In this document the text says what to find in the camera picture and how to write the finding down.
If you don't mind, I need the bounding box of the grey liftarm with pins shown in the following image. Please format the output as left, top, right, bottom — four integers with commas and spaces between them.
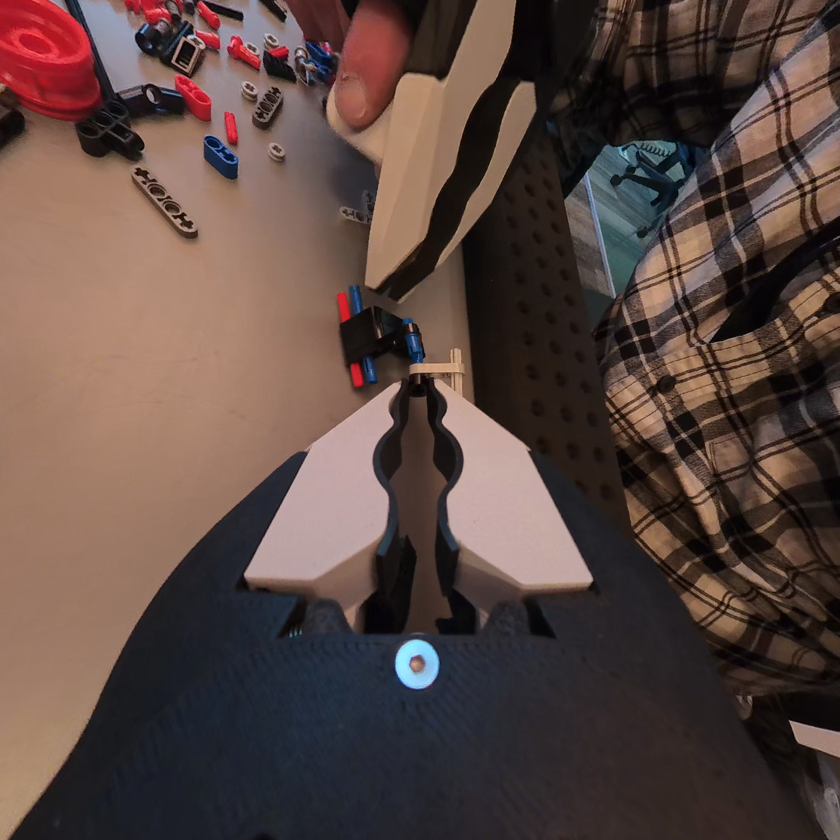
408, 348, 467, 401

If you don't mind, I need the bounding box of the grey thin toy liftarm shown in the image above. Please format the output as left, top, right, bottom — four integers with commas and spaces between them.
130, 165, 200, 239

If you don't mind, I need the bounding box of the large red toy wheel hub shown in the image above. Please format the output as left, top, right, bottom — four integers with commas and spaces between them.
0, 0, 103, 123

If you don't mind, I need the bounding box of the person's right forearm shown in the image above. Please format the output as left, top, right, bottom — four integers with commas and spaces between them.
554, 0, 828, 145

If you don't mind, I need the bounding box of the long black toy axle rod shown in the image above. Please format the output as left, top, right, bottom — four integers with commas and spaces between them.
65, 0, 123, 110

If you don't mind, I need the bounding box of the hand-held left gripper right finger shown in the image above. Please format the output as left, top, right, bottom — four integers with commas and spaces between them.
424, 378, 595, 632

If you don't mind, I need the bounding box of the office chair base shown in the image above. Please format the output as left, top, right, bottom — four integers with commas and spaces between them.
609, 140, 687, 238

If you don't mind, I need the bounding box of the person's plaid shirt torso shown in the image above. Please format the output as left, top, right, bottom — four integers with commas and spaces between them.
594, 39, 840, 697

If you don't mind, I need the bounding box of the person's right hand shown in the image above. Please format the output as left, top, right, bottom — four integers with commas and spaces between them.
287, 0, 416, 127

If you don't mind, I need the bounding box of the black blue toy brick assembly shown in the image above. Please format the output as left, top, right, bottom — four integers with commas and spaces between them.
336, 283, 427, 389

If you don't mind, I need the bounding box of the black triangular toy connector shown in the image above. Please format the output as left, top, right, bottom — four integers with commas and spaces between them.
75, 101, 146, 159

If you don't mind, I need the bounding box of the black connector with pin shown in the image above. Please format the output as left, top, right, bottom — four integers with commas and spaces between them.
117, 83, 186, 118

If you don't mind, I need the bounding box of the grey desk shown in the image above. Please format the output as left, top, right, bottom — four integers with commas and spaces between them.
0, 0, 476, 788

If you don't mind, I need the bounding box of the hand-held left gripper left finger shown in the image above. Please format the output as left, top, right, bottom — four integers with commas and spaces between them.
243, 381, 421, 632

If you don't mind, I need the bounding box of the pile of small toy pins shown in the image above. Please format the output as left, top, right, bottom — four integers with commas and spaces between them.
125, 0, 342, 130

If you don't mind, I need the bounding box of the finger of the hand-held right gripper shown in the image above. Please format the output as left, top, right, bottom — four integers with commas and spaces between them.
363, 0, 517, 291
392, 80, 540, 304

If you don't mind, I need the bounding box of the small blue toy liftarm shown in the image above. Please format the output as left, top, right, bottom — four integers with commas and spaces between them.
203, 134, 241, 180

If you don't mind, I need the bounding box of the black dimpled panel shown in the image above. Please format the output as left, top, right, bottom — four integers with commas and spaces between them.
462, 131, 631, 526

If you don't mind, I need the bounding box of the small red toy liftarm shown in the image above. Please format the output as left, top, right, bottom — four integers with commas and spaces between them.
173, 73, 214, 123

